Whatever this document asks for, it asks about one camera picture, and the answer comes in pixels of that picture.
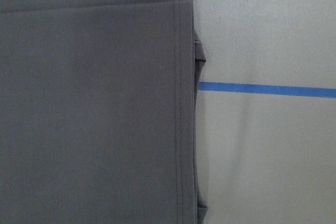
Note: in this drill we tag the dark brown t-shirt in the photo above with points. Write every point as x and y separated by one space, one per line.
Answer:
98 111

